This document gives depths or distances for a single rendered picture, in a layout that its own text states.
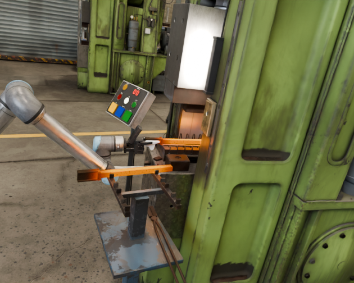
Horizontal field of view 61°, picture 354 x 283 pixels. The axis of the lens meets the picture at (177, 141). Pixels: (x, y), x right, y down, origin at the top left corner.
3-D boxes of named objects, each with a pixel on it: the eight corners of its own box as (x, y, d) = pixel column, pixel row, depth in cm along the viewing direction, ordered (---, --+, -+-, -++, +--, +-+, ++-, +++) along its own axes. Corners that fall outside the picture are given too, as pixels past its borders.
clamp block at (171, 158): (168, 171, 165) (169, 160, 162) (164, 164, 172) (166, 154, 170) (189, 171, 168) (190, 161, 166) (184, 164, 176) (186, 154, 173)
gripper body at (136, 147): (142, 148, 182) (122, 149, 178) (143, 135, 178) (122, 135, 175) (144, 154, 175) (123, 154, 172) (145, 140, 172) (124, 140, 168)
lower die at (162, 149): (163, 161, 175) (165, 147, 172) (156, 147, 193) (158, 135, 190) (228, 161, 188) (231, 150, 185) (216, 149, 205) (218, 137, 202)
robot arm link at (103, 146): (92, 149, 174) (92, 133, 170) (114, 149, 178) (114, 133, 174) (92, 156, 166) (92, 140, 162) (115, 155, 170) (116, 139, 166)
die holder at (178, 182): (149, 240, 177) (158, 173, 161) (139, 202, 211) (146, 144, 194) (234, 233, 194) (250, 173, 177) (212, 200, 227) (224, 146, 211)
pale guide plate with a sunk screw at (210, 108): (206, 136, 146) (213, 103, 140) (200, 129, 154) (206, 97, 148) (210, 136, 147) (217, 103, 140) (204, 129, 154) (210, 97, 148)
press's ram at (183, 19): (181, 91, 147) (195, 3, 132) (163, 76, 180) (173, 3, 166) (256, 98, 159) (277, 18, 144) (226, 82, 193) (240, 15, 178)
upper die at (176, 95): (172, 103, 162) (174, 85, 159) (163, 93, 180) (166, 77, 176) (241, 108, 175) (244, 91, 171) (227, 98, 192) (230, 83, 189)
